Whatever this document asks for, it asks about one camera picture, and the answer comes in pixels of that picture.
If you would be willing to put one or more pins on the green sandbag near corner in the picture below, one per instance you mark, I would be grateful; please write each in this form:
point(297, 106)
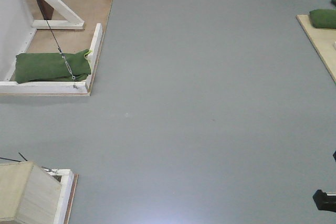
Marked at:
point(52, 67)

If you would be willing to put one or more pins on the white diagonal brace near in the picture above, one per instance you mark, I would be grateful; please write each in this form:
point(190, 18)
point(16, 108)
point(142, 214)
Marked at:
point(72, 20)

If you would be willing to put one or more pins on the white edge rail near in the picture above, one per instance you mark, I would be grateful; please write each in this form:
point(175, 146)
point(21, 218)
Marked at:
point(92, 56)

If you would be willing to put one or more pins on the white wall panel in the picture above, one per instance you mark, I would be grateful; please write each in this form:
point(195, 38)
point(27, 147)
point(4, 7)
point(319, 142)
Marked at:
point(16, 33)

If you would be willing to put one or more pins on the plywood base board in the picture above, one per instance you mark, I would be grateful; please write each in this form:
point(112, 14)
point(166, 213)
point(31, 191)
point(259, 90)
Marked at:
point(73, 41)

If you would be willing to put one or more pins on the light wooden box structure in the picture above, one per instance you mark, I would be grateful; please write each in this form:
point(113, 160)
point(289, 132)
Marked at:
point(33, 194)

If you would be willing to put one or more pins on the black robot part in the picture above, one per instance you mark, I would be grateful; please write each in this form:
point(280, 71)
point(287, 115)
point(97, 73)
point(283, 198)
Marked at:
point(324, 201)

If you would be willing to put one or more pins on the white front rail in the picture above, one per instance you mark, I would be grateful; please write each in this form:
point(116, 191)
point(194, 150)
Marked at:
point(41, 87)

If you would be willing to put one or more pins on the green sandbag right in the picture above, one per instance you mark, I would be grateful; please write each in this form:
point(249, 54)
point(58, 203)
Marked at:
point(322, 18)

